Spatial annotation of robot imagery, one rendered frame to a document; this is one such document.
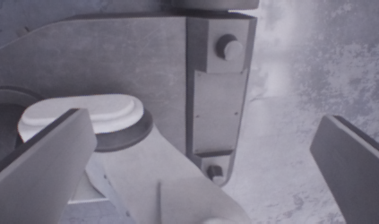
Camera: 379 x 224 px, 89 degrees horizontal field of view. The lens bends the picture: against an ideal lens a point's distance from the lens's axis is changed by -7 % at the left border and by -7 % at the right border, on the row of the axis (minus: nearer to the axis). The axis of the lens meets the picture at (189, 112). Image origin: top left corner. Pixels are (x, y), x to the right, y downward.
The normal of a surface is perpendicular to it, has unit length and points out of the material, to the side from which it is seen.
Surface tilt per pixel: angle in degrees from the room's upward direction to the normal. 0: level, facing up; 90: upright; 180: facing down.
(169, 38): 0
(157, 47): 0
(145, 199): 90
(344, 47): 0
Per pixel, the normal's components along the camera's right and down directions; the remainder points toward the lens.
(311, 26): 0.16, 0.51
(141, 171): 0.01, -0.85
